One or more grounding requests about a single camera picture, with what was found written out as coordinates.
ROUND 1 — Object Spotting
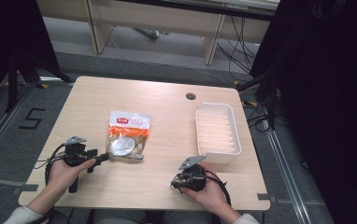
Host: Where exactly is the orange and clear snack bag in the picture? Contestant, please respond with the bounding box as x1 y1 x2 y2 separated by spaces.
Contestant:
105 109 151 161

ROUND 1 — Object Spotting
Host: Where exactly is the person's left hand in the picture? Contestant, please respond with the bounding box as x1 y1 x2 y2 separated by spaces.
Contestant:
46 158 97 201

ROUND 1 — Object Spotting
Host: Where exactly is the hand-held gripper cable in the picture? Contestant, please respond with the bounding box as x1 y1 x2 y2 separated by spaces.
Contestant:
34 143 67 188
205 170 233 207

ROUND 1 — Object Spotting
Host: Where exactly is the bundle of black cables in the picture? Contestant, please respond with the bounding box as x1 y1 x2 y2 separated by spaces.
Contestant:
215 15 262 82

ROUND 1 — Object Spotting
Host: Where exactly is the light wooden desk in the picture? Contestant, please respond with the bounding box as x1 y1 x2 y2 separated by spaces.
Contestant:
36 0 281 66

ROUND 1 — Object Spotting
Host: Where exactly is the white plastic container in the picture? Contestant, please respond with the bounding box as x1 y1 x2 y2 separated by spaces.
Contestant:
194 102 243 165

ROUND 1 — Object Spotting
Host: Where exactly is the black curtain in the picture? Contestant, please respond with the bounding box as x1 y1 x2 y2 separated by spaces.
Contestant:
249 0 357 224
0 0 61 108

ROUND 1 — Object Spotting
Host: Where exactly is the left hand-held gripper cable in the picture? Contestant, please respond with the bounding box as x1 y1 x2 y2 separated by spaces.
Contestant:
34 143 67 188

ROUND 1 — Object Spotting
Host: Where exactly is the person's right hand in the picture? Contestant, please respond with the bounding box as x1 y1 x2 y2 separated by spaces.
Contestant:
180 162 232 217

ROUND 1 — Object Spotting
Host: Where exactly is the metal floor rail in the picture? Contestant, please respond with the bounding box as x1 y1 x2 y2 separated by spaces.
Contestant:
262 119 313 224
0 83 37 169

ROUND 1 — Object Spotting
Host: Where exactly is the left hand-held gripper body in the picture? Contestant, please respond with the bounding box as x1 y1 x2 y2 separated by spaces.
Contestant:
63 135 99 194

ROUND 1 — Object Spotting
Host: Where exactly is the black tripod stand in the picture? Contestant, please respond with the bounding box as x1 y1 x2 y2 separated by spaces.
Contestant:
4 50 76 114
236 59 282 131

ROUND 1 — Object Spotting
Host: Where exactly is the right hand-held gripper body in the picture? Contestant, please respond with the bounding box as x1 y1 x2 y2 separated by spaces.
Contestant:
175 155 207 193

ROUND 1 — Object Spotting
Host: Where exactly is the right hand-held gripper cable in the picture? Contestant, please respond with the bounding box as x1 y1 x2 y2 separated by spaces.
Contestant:
205 170 233 207

